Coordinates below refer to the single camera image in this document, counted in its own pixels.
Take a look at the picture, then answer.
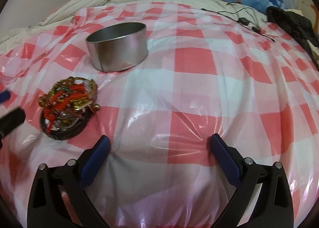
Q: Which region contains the amber bead bracelet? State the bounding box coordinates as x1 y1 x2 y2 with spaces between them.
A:
37 76 101 114

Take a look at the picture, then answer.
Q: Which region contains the black cable with adapters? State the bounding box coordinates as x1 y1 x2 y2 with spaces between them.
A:
201 1 276 43

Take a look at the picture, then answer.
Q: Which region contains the black jacket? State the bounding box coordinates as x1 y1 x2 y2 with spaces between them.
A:
266 7 318 68

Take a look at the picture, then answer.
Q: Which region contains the pink checkered plastic tablecloth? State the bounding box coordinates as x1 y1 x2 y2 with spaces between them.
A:
1 2 318 227

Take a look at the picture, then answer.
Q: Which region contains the gold ingot charm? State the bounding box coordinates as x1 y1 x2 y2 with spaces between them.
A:
72 99 91 111

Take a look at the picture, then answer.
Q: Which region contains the silver bangle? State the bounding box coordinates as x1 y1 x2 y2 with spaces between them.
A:
53 116 77 129

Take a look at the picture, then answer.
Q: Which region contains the round silver metal tin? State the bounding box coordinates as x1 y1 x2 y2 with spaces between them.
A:
85 22 149 72

